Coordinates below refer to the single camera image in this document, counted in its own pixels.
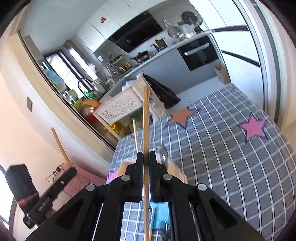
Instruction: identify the yellow bowl in sink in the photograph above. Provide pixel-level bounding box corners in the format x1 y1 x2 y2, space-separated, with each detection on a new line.
80 99 100 117

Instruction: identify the black kitchen faucet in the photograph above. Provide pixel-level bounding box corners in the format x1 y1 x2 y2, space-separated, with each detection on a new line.
77 78 96 96

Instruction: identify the white perforated storage rack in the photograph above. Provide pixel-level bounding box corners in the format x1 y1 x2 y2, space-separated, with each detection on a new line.
93 74 169 140

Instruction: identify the black wok on stove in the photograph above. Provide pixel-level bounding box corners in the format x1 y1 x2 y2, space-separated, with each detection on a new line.
131 51 150 64

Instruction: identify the cardboard box on floor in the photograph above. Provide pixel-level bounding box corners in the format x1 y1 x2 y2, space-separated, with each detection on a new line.
214 64 231 84

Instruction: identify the grey checked tablecloth with stars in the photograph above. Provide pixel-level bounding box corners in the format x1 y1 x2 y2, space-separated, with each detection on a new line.
106 83 295 241

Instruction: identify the metal spoon in holder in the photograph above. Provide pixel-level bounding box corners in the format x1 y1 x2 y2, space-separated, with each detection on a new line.
155 145 169 167

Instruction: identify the beige utensil holder cup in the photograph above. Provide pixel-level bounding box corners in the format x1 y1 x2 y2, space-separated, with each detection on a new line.
114 159 188 184

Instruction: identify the long wooden chopstick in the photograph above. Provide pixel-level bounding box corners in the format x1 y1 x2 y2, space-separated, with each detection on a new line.
143 85 150 241

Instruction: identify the pink plastic stool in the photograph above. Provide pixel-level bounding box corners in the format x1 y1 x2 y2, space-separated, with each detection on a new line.
63 165 106 197

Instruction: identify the black garbage bag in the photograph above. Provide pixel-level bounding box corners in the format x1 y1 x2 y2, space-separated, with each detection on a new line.
143 74 181 109

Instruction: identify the black built-in oven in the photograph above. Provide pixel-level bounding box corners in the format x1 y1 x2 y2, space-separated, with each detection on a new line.
177 36 219 71

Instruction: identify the black range hood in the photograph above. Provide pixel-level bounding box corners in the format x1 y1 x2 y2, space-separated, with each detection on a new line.
108 11 163 53

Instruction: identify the brass pot on stove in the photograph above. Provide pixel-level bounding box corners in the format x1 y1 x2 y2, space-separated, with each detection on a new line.
151 38 167 52

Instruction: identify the black chair back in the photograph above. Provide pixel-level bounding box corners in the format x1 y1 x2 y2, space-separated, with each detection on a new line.
5 164 37 202

